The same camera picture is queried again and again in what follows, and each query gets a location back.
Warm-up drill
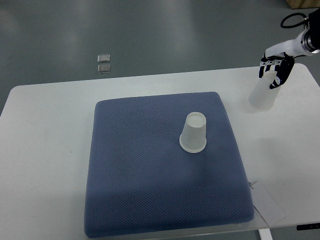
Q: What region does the blue fabric cushion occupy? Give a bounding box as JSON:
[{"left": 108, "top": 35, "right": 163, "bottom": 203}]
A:
[{"left": 84, "top": 92, "right": 255, "bottom": 238}]

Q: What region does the white paper cup on cushion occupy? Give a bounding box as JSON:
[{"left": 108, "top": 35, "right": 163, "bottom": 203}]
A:
[{"left": 179, "top": 112, "right": 207, "bottom": 154}]

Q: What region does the black table control panel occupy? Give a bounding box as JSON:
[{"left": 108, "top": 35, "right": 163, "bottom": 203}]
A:
[{"left": 296, "top": 223, "right": 320, "bottom": 231}]

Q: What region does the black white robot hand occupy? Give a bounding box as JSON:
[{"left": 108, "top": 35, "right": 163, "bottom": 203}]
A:
[{"left": 258, "top": 39, "right": 305, "bottom": 90}]

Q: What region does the white table leg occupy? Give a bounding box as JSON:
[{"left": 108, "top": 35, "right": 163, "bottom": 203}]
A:
[{"left": 258, "top": 228, "right": 273, "bottom": 240}]

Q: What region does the wooden furniture corner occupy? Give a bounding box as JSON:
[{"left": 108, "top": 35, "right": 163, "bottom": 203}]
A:
[{"left": 285, "top": 0, "right": 320, "bottom": 9}]

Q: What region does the white paper cup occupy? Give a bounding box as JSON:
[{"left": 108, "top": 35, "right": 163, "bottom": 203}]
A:
[
  {"left": 179, "top": 112, "right": 207, "bottom": 154},
  {"left": 247, "top": 70, "right": 281, "bottom": 112}
]

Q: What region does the white paper tag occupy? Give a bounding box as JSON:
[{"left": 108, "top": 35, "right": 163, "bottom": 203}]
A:
[{"left": 250, "top": 181, "right": 286, "bottom": 227}]

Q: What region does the black cable loop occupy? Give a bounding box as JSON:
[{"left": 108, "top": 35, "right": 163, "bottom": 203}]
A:
[{"left": 280, "top": 12, "right": 311, "bottom": 29}]

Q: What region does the upper metal floor plate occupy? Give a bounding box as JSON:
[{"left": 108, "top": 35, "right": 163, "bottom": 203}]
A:
[{"left": 97, "top": 53, "right": 111, "bottom": 63}]

